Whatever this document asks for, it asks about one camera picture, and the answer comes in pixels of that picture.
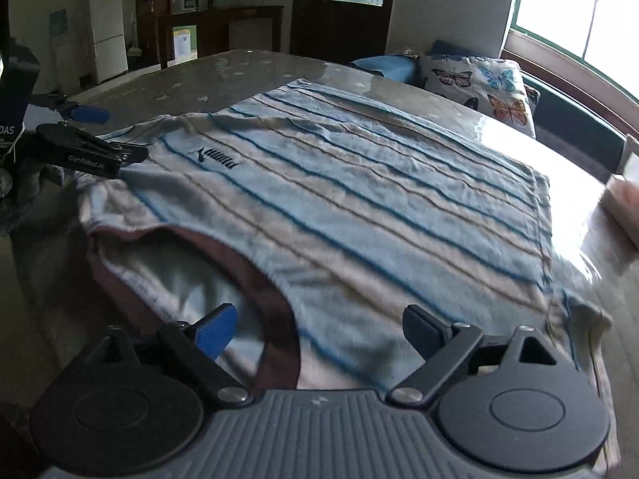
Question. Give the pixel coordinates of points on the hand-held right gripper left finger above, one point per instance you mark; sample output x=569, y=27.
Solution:
x=218, y=330

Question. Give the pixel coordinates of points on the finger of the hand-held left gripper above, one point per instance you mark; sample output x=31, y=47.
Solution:
x=91, y=150
x=87, y=114

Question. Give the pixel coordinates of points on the dark wooden cabinet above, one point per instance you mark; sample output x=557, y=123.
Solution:
x=214, y=15

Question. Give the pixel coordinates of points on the white refrigerator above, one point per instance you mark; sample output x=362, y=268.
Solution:
x=108, y=32

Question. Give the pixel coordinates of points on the green framed window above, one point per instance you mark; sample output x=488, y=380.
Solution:
x=574, y=20

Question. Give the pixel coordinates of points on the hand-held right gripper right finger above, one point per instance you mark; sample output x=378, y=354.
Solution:
x=418, y=327

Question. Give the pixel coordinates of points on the butterfly print pillow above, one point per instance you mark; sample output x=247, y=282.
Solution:
x=482, y=87

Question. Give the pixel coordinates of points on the striped light blue t-shirt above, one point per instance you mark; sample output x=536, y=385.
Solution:
x=324, y=199

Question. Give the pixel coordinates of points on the dark wooden door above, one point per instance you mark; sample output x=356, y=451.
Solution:
x=344, y=7

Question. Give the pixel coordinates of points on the white box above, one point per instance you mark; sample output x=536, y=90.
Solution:
x=624, y=194

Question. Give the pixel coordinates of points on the dark green sofa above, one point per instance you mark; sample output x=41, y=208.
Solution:
x=564, y=114

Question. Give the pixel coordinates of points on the blue cushion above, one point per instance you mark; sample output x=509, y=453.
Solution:
x=384, y=67

